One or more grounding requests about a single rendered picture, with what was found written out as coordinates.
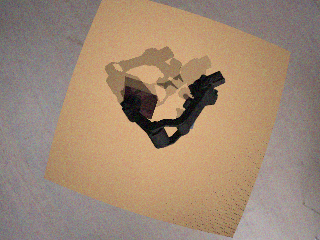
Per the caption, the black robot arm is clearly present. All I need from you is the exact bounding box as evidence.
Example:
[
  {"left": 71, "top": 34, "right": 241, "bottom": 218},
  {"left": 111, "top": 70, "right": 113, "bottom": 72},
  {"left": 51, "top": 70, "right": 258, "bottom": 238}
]
[{"left": 120, "top": 71, "right": 226, "bottom": 149}]

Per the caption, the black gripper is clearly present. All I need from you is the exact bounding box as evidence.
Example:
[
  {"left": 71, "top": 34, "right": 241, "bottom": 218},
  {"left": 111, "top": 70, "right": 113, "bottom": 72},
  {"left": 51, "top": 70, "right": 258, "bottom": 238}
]
[{"left": 183, "top": 75, "right": 207, "bottom": 109}]

